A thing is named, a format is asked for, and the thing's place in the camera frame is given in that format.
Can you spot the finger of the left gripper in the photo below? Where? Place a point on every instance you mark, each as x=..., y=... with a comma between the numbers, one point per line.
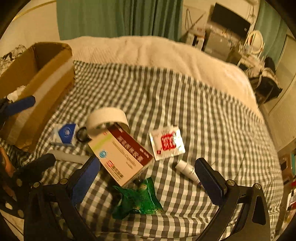
x=20, y=105

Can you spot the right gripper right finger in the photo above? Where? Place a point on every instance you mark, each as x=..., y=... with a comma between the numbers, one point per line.
x=253, y=220

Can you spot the red white medicine box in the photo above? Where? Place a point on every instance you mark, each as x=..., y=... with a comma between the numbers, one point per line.
x=120, y=154

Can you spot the floral pillow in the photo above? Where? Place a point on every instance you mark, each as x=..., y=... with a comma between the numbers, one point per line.
x=8, y=58

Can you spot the brown cardboard box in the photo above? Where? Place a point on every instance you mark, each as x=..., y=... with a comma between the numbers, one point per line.
x=46, y=71

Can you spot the blue white tissue pack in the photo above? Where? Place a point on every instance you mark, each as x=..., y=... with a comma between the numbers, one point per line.
x=64, y=134

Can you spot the white flat strip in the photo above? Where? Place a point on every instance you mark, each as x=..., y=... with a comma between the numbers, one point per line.
x=62, y=156

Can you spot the white small tube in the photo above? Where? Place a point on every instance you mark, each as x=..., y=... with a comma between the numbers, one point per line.
x=188, y=170

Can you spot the white tape roll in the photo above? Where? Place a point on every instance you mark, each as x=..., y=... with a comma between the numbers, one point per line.
x=103, y=116

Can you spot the green snack wrapper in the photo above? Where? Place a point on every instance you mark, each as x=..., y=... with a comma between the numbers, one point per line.
x=142, y=200

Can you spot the green curtain left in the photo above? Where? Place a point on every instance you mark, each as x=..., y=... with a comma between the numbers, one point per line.
x=110, y=19

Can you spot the green curtain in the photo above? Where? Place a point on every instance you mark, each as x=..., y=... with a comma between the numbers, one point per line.
x=273, y=29
x=110, y=19

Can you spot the white louvered wardrobe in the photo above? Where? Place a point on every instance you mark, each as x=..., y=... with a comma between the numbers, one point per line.
x=281, y=111

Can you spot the red white sachet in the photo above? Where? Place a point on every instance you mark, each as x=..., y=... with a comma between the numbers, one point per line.
x=166, y=142

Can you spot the checkered bed sheet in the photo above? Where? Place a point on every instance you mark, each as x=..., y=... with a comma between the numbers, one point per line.
x=231, y=137

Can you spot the chair with clothes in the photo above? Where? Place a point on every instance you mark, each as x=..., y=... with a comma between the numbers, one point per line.
x=264, y=82

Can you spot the cream fluffy blanket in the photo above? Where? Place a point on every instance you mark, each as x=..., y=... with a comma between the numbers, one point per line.
x=163, y=53

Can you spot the grey mini fridge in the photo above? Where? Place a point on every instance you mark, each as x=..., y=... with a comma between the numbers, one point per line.
x=219, y=42

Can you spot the oval vanity mirror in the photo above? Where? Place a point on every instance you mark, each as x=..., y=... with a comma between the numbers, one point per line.
x=254, y=43

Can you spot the white crate shelf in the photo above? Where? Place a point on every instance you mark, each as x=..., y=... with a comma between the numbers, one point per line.
x=195, y=39

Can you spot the green curtain right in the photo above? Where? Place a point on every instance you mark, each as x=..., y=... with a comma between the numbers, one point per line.
x=273, y=29

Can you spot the black wall television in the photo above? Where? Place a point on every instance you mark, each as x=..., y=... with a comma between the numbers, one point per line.
x=230, y=20

